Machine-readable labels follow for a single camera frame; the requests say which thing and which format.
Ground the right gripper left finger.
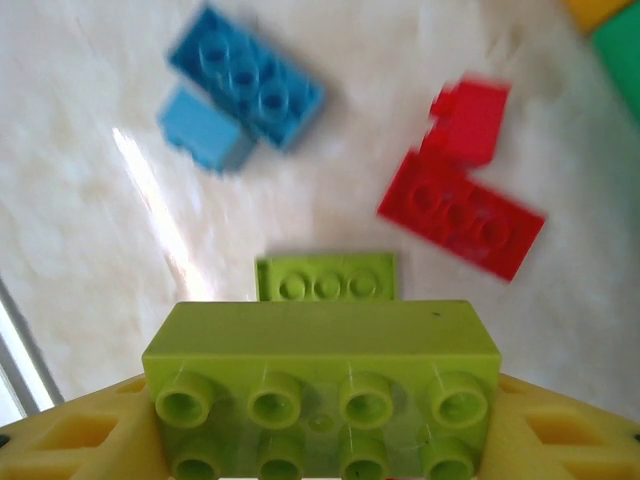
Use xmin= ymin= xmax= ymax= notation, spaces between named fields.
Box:
xmin=0 ymin=372 xmax=174 ymax=480

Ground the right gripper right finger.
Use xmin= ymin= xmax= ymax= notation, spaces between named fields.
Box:
xmin=479 ymin=372 xmax=640 ymax=480

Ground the long red lego brick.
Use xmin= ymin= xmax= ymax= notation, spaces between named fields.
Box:
xmin=376 ymin=149 xmax=547 ymax=285

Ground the green lego brick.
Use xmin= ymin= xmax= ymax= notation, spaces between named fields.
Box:
xmin=254 ymin=251 xmax=401 ymax=304
xmin=141 ymin=299 xmax=503 ymax=480

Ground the red lego block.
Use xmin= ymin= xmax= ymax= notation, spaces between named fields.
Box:
xmin=428 ymin=74 xmax=512 ymax=169

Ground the green plastic bin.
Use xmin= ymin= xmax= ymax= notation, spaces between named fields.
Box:
xmin=592 ymin=3 xmax=640 ymax=129

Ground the orange plastic bin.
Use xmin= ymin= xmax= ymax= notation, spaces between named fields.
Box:
xmin=564 ymin=0 xmax=634 ymax=35

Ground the light blue lego block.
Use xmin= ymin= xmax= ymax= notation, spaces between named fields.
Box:
xmin=156 ymin=83 xmax=257 ymax=175

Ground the blue lego brick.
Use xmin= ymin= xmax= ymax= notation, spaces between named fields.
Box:
xmin=167 ymin=3 xmax=327 ymax=152

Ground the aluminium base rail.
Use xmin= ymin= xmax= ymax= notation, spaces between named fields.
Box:
xmin=0 ymin=274 xmax=66 ymax=419

